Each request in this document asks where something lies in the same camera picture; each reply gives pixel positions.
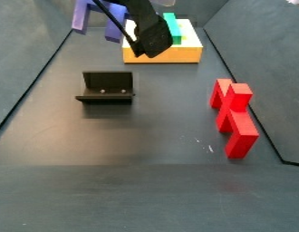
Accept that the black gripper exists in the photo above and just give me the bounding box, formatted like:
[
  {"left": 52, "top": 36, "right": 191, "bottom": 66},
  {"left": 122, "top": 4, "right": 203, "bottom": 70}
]
[{"left": 114, "top": 0, "right": 174, "bottom": 58}]

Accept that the purple interlocking block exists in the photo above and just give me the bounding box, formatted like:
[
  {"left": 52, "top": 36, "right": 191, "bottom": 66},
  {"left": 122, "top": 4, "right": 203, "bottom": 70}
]
[{"left": 72, "top": 0, "right": 130, "bottom": 43}]

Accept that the yellow slotted board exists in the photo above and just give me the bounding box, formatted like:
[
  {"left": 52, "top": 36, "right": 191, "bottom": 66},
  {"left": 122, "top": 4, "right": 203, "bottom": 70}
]
[{"left": 123, "top": 19, "right": 203, "bottom": 63}]

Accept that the black angle fixture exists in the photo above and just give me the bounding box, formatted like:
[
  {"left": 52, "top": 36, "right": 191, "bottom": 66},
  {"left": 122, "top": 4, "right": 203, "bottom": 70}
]
[{"left": 75, "top": 71, "right": 135, "bottom": 102}]

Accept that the green bar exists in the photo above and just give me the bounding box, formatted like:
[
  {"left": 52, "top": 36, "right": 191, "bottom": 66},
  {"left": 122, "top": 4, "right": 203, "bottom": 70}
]
[{"left": 163, "top": 13, "right": 182, "bottom": 45}]

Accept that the red interlocking block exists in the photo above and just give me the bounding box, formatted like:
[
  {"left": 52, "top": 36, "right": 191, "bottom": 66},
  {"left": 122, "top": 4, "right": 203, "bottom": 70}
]
[{"left": 211, "top": 79, "right": 259, "bottom": 159}]

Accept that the black cable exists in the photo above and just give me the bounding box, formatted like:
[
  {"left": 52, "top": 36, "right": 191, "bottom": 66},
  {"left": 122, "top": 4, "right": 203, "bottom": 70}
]
[{"left": 92, "top": 0, "right": 136, "bottom": 44}]

